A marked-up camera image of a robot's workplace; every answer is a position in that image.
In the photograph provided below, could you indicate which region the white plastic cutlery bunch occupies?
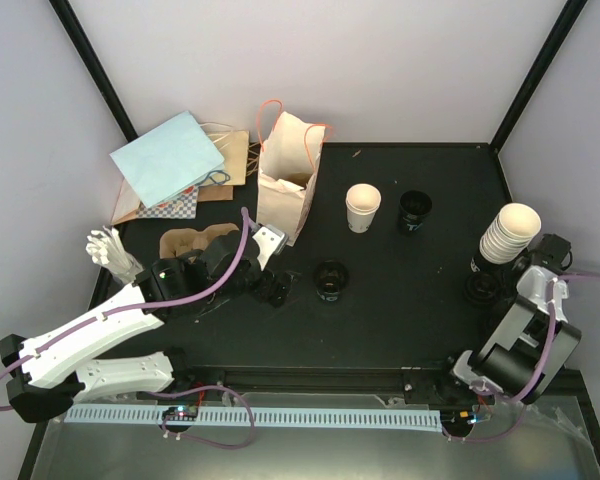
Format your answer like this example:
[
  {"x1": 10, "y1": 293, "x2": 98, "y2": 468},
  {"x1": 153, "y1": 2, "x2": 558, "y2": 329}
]
[{"x1": 85, "y1": 227, "x2": 143, "y2": 285}]

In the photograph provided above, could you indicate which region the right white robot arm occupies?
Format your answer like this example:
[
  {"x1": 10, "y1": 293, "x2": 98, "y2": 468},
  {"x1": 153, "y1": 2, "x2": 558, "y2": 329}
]
[{"x1": 434, "y1": 234, "x2": 581, "y2": 405}]

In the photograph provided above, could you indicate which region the black paper coffee cup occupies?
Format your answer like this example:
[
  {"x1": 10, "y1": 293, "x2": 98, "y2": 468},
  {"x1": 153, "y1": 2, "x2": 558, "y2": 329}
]
[{"x1": 313, "y1": 260, "x2": 349, "y2": 302}]

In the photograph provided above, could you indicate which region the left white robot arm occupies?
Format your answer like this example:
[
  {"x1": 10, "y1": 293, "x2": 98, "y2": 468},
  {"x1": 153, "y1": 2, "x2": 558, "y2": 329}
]
[{"x1": 0, "y1": 223, "x2": 292, "y2": 423}]

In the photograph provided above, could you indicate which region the checkered paper bag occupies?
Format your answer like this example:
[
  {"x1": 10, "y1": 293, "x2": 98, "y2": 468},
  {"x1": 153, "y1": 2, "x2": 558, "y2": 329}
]
[{"x1": 136, "y1": 187, "x2": 199, "y2": 220}]

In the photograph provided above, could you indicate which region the cream bear paper bag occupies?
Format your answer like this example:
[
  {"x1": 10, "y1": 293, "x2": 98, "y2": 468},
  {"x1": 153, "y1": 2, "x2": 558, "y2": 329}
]
[{"x1": 256, "y1": 99, "x2": 333, "y2": 246}]

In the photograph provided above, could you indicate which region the light blue paper bag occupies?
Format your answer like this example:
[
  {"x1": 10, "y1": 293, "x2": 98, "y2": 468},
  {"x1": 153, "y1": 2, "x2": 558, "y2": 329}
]
[{"x1": 110, "y1": 111, "x2": 224, "y2": 207}]

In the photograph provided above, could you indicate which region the brown kraft paper bag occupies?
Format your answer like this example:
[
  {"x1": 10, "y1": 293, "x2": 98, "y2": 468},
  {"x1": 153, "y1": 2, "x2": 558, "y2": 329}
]
[{"x1": 110, "y1": 130, "x2": 249, "y2": 225}]

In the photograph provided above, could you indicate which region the light blue cable chain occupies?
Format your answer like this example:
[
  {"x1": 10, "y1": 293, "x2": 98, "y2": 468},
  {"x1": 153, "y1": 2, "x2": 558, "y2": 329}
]
[{"x1": 64, "y1": 402, "x2": 445, "y2": 435}]

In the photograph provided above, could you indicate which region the black cup lid stack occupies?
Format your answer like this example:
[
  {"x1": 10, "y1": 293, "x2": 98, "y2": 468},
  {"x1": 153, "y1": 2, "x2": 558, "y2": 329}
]
[{"x1": 463, "y1": 271, "x2": 502, "y2": 307}]

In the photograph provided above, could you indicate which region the stack of white cups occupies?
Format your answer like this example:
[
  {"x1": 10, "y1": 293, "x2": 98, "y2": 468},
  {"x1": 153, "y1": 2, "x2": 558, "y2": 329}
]
[{"x1": 479, "y1": 203, "x2": 542, "y2": 265}]

